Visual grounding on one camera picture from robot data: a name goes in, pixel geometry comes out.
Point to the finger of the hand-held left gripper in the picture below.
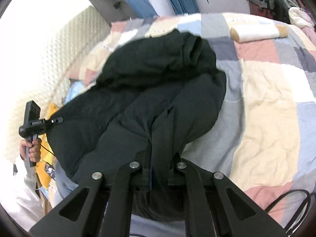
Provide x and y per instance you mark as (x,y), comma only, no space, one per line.
(55,121)

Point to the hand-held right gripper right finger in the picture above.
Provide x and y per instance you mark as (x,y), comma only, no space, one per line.
(180,177)

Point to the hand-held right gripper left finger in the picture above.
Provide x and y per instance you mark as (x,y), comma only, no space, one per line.
(142,167)

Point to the black puffer jacket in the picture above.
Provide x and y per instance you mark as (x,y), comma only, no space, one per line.
(153,84)

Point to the person's left forearm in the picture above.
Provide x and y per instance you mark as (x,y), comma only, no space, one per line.
(27,197)

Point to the pile of clothes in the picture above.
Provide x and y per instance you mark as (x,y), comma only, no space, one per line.
(291,7)

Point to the person's left hand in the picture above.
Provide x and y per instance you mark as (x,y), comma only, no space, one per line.
(34,151)

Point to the yellow cartoon pillow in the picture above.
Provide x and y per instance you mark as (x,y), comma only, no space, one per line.
(50,111)

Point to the light blue pillow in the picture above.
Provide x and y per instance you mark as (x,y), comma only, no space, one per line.
(74,91)

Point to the smartphone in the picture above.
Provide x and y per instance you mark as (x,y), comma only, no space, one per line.
(49,170)

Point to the cream quilted headboard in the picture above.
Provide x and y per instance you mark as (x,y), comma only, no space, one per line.
(61,49)

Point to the patchwork bedsheet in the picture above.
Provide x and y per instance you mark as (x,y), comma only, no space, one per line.
(266,91)

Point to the blue covered board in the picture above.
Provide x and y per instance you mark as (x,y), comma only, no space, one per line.
(140,3)

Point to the white roll on cardboard tube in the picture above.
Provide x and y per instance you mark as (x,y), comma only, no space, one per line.
(256,33)

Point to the black wall plug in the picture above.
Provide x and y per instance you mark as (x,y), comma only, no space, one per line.
(116,5)

